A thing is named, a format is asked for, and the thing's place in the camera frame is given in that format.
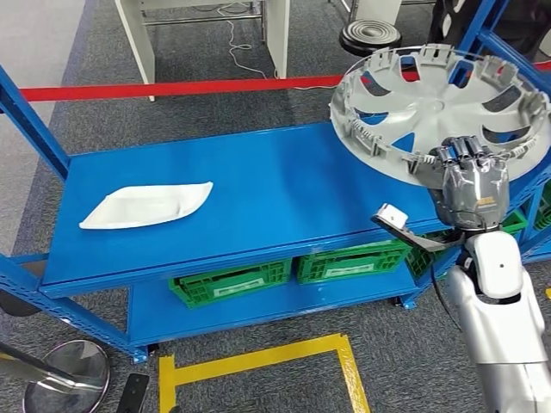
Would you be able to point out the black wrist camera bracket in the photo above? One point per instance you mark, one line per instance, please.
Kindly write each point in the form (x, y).
(132, 393)
(413, 239)

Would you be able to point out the white plastic part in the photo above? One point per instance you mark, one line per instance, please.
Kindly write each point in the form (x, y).
(146, 205)

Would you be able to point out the black caster wheel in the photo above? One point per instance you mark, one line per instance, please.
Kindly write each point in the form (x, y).
(153, 349)

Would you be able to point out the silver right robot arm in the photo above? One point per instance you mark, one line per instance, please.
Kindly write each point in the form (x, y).
(499, 325)

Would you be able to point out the white desk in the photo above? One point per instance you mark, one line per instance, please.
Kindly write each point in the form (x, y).
(278, 34)

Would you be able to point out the black left wrist camera bracket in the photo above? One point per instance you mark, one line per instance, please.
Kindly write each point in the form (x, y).
(132, 393)

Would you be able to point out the red barrier belt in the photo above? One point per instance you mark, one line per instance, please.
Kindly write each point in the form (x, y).
(172, 89)

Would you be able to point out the black right wrist camera bracket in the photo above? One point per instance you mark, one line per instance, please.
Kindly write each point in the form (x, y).
(413, 239)

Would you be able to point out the black ribbed round base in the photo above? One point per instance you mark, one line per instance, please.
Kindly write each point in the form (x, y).
(370, 37)

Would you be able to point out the chrome stanchion post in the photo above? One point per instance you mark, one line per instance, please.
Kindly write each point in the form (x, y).
(73, 365)

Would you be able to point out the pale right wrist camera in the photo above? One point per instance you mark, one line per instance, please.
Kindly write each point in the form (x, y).
(394, 216)

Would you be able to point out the yellow floor tape square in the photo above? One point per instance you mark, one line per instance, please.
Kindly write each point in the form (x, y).
(258, 358)

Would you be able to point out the silver plastic hubcap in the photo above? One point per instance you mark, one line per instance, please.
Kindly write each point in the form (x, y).
(430, 105)

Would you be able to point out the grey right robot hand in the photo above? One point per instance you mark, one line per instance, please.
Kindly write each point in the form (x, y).
(473, 188)

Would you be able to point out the blue metal shelf rack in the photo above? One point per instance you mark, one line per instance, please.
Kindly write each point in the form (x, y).
(266, 188)
(512, 60)

